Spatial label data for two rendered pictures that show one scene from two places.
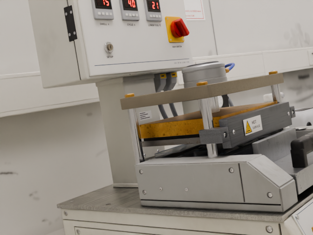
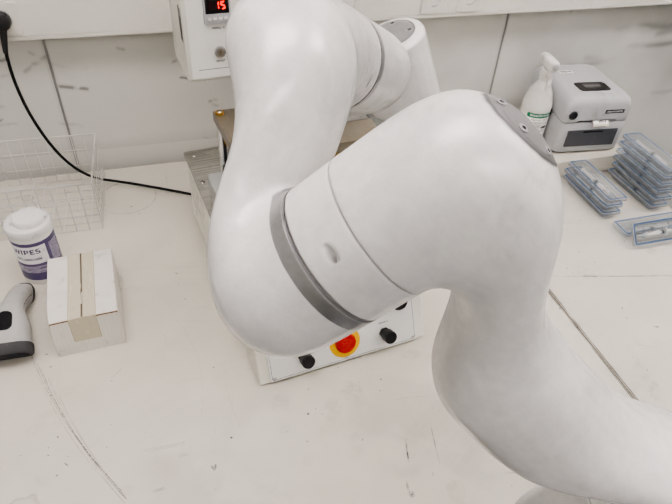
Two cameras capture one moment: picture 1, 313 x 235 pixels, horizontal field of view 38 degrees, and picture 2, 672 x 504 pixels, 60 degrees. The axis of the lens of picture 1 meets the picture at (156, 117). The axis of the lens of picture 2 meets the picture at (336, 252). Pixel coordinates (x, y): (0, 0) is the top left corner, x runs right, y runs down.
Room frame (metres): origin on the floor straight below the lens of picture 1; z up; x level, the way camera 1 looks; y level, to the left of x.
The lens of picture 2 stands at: (-0.01, -0.58, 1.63)
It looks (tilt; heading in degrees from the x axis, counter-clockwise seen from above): 41 degrees down; 25
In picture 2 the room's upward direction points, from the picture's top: 4 degrees clockwise
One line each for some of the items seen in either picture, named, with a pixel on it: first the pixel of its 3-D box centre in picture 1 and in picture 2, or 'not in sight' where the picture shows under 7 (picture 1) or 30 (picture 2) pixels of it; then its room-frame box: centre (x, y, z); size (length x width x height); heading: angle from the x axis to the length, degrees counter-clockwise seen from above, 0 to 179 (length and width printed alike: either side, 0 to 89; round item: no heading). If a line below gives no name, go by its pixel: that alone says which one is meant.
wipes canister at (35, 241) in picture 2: not in sight; (35, 244); (0.55, 0.36, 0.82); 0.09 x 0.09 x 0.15
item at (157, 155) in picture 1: (196, 148); not in sight; (0.85, -0.06, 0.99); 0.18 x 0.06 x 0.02; 140
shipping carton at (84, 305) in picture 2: not in sight; (86, 300); (0.50, 0.18, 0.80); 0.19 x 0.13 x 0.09; 44
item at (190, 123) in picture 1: (212, 107); not in sight; (0.83, -0.10, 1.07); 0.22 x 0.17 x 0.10; 140
